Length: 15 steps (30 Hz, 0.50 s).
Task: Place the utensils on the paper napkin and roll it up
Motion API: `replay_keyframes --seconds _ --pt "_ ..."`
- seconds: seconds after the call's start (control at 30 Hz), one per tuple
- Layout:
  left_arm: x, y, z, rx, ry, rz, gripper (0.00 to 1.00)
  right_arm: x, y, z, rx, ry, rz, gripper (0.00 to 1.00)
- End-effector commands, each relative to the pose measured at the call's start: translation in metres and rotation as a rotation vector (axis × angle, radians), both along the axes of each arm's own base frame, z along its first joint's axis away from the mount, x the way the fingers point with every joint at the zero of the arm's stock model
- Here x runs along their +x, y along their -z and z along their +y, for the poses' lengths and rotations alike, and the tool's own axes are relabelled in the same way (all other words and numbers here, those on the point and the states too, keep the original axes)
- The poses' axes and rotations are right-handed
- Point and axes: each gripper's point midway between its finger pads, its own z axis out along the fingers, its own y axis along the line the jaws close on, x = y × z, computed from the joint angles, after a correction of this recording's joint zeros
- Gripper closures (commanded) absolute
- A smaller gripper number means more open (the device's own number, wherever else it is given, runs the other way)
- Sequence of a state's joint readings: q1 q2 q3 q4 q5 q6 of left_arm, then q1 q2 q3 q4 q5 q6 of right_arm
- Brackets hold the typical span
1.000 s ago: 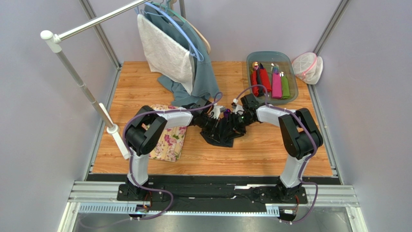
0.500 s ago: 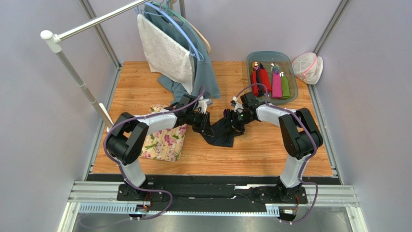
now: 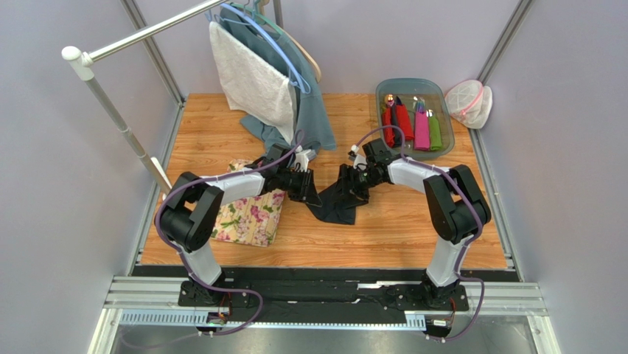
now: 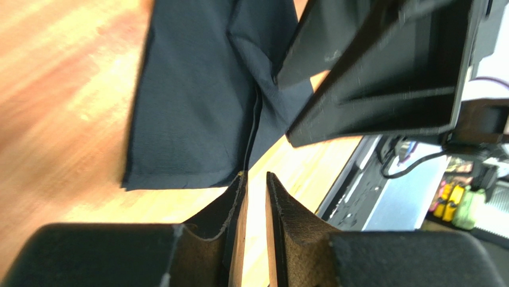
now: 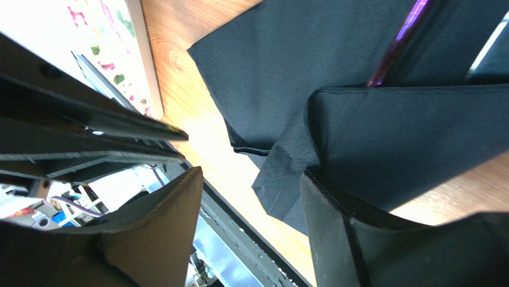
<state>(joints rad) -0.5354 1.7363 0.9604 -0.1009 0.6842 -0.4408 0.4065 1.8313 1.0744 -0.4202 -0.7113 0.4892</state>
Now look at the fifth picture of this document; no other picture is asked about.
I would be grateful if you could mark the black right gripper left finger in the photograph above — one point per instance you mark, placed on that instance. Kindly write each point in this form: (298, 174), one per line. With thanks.
(145, 243)

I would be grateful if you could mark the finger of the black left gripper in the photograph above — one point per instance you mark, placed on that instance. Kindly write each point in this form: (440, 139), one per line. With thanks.
(79, 159)
(34, 90)

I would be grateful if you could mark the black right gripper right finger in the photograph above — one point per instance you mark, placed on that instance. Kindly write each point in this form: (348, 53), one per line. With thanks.
(354, 243)

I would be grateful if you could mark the purple metallic spoon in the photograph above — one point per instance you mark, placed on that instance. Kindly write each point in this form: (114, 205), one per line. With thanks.
(409, 27)

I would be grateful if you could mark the black paper napkin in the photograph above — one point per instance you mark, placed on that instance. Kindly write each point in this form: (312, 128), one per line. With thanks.
(290, 79)

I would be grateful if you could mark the silver table knife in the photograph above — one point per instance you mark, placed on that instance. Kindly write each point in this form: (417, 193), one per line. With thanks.
(491, 64)

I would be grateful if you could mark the floral tray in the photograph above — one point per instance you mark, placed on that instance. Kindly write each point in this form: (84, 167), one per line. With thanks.
(111, 35)

